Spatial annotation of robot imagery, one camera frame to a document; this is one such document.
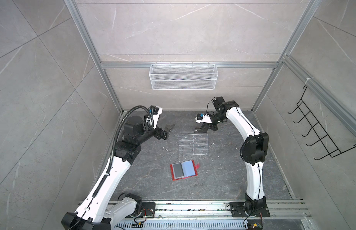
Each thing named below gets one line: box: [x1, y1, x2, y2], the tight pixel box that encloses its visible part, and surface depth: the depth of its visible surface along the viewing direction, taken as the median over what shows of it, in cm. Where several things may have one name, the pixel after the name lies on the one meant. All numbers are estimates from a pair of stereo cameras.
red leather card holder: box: [170, 160, 201, 181], surface depth 89 cm
